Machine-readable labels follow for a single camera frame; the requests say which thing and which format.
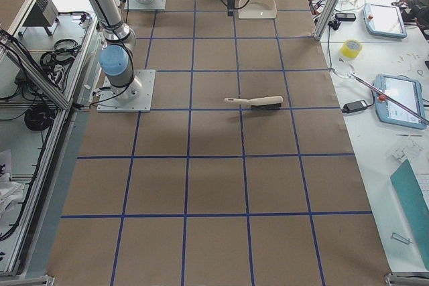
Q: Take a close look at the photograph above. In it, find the black power adapter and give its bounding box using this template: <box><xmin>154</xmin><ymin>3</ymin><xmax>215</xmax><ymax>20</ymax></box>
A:
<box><xmin>341</xmin><ymin>100</ymin><xmax>373</xmax><ymax>114</ymax></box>

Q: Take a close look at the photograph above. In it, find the grey metal box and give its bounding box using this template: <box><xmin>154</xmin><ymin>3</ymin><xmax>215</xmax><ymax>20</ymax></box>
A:
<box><xmin>18</xmin><ymin>0</ymin><xmax>59</xmax><ymax>36</ymax></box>

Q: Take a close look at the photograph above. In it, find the beige plastic dustpan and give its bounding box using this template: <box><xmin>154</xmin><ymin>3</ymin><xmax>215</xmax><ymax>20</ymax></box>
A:
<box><xmin>238</xmin><ymin>0</ymin><xmax>278</xmax><ymax>19</ymax></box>

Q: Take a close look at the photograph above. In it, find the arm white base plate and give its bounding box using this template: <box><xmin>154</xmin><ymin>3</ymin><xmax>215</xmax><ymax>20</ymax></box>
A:
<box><xmin>97</xmin><ymin>70</ymin><xmax>156</xmax><ymax>113</ymax></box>
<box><xmin>125</xmin><ymin>0</ymin><xmax>166</xmax><ymax>11</ymax></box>

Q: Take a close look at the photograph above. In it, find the lower blue teach pendant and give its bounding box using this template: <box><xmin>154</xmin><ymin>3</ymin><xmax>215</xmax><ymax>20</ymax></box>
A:
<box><xmin>373</xmin><ymin>74</ymin><xmax>427</xmax><ymax>129</ymax></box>

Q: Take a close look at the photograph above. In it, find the coiled black cable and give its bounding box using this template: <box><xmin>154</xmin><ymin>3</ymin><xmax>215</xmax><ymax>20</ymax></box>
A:
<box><xmin>24</xmin><ymin>102</ymin><xmax>56</xmax><ymax>132</ymax></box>

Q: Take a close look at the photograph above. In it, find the beige hand brush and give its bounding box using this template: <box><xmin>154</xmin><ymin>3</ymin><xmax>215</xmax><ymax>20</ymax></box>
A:
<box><xmin>224</xmin><ymin>96</ymin><xmax>284</xmax><ymax>111</ymax></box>

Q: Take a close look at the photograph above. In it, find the upper blue teach pendant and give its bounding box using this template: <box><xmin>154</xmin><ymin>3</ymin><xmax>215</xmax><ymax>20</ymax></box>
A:
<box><xmin>363</xmin><ymin>3</ymin><xmax>408</xmax><ymax>39</ymax></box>

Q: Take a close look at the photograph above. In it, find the blue teach pendant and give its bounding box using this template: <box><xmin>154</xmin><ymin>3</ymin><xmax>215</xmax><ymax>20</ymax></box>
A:
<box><xmin>363</xmin><ymin>3</ymin><xmax>408</xmax><ymax>39</ymax></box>
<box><xmin>373</xmin><ymin>74</ymin><xmax>427</xmax><ymax>129</ymax></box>

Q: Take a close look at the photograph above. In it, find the yellow tape roll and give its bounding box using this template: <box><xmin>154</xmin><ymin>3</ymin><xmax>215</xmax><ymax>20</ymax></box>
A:
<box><xmin>340</xmin><ymin>40</ymin><xmax>363</xmax><ymax>60</ymax></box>

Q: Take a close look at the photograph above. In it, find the teal folder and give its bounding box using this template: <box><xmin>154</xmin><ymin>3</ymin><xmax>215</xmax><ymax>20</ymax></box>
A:
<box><xmin>390</xmin><ymin>159</ymin><xmax>428</xmax><ymax>269</ymax></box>

